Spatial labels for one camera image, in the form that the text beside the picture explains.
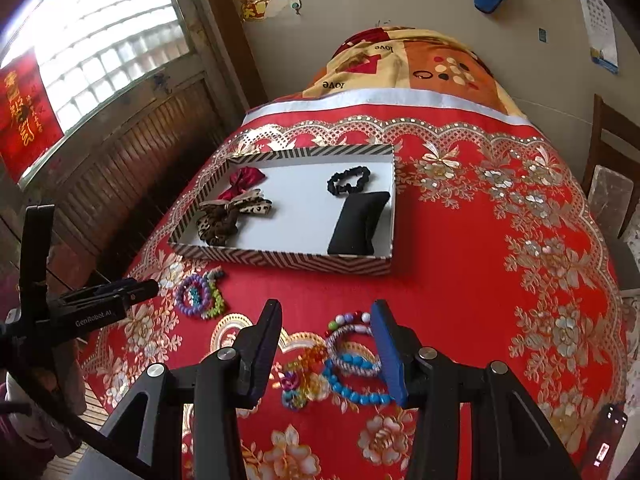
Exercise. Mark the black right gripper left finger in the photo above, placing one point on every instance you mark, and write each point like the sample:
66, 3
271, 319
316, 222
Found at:
257, 345

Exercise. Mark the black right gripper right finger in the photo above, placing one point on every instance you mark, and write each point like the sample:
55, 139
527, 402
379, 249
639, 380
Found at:
398, 348

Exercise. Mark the black velvet jewelry pillow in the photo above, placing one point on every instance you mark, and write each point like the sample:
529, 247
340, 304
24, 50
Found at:
356, 225

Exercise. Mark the leopard print bow scrunchie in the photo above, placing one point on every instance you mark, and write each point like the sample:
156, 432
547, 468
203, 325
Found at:
219, 218

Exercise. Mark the red satin bow clip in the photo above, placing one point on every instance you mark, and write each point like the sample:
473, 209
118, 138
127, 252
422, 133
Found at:
241, 181

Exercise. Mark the black fabric scrunchie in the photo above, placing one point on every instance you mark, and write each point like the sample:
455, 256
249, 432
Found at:
350, 181

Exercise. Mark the striped white shallow box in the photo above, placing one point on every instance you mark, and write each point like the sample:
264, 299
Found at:
296, 233

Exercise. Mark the wooden slatted radiator cover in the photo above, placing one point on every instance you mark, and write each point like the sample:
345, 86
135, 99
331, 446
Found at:
109, 200

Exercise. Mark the red window paper decoration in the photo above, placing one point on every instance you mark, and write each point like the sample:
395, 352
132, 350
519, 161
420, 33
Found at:
28, 124

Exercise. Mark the red black bottle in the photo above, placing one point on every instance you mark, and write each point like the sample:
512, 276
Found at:
602, 443

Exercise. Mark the orange cream love blanket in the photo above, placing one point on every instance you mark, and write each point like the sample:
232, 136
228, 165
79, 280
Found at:
411, 58

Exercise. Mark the brown wooden chair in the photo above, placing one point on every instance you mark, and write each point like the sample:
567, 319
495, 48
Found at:
611, 177

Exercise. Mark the white wall eye chart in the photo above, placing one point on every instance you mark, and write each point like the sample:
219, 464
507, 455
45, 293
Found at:
601, 34

